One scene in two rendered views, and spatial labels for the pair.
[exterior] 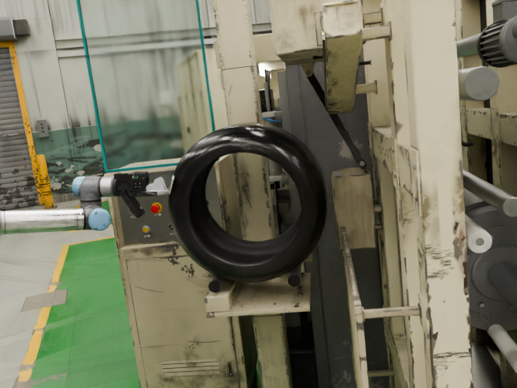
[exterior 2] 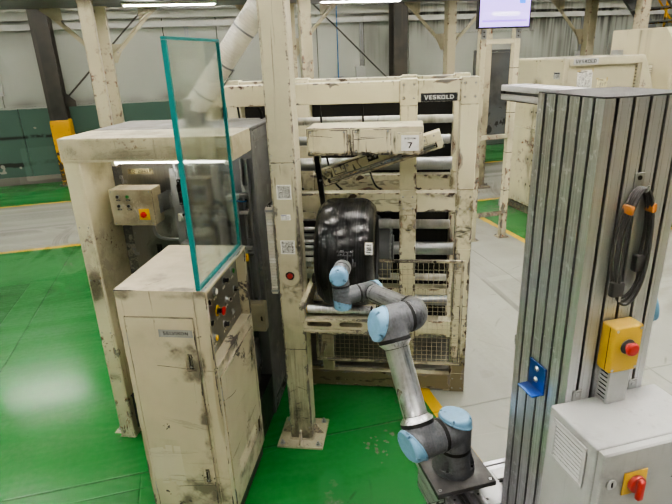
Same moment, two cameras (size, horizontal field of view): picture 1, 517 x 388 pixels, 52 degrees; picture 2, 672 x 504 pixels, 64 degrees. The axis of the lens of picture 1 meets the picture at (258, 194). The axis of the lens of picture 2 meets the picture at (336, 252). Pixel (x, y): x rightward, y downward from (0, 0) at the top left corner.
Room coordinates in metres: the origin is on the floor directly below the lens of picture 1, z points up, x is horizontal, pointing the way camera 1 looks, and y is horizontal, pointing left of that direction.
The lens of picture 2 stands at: (1.91, 2.66, 2.14)
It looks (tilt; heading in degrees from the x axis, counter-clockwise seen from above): 20 degrees down; 271
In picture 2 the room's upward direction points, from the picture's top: 2 degrees counter-clockwise
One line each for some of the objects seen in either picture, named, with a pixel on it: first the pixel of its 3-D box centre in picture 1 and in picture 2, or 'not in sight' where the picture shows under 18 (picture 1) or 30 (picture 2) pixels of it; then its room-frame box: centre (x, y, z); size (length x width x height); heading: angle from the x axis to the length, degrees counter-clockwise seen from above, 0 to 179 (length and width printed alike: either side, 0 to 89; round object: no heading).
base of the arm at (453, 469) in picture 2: not in sight; (453, 454); (1.54, 1.10, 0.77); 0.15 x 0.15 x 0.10
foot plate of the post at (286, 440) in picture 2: not in sight; (303, 430); (2.19, 0.02, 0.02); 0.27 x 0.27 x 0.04; 83
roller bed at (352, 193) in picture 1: (352, 207); (312, 247); (2.10, -0.38, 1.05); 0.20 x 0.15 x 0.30; 173
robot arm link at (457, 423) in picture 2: not in sight; (453, 428); (1.54, 1.11, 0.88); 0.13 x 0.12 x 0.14; 26
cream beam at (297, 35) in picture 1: (316, 34); (366, 138); (1.77, -0.25, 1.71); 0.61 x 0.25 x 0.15; 173
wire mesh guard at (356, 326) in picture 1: (356, 352); (386, 312); (1.66, -0.27, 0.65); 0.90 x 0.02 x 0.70; 173
